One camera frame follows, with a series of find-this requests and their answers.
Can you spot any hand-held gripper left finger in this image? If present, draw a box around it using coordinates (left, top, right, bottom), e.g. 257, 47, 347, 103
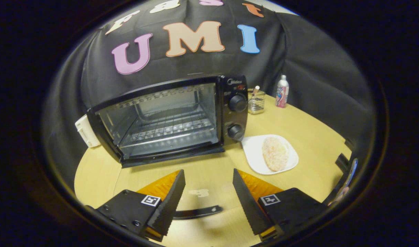
85, 169, 186, 242

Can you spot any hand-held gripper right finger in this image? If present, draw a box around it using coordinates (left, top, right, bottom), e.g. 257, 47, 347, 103
233, 168, 328, 242

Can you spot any breaded oval croquette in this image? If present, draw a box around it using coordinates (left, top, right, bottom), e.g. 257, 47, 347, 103
262, 137, 290, 172

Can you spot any black toaster oven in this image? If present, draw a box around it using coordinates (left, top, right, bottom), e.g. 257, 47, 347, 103
87, 75, 249, 222

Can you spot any white pop-up toaster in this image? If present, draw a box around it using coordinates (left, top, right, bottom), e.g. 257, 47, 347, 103
75, 114, 101, 148

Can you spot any white plate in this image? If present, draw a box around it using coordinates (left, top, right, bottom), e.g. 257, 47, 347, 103
241, 134, 299, 175

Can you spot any clear pen holder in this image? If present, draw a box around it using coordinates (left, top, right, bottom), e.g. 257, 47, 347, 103
248, 89, 266, 115

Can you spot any dark device with blue edge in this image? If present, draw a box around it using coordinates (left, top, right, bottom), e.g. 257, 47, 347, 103
328, 158, 359, 206

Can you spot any black clamp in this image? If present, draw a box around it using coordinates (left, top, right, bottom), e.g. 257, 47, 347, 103
335, 153, 350, 173

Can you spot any pink and white spray bottle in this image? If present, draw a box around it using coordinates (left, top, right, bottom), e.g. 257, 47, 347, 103
276, 75, 289, 108

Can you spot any black backdrop cloth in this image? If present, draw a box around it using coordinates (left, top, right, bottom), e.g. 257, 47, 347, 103
41, 0, 376, 192

